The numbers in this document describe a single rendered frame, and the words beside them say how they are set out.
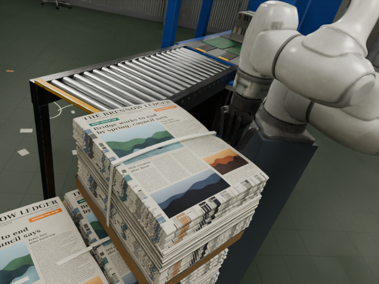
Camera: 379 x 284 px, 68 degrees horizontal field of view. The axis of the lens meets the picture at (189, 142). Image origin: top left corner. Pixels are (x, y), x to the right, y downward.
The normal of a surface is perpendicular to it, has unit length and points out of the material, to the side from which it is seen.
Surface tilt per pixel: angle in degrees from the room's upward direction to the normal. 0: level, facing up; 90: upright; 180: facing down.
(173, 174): 1
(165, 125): 3
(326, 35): 53
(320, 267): 0
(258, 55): 96
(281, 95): 91
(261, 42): 85
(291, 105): 98
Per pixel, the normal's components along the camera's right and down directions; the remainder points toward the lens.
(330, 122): -0.84, 0.30
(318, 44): -0.53, -0.38
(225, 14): 0.12, 0.58
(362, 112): -0.73, 0.11
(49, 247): 0.22, -0.80
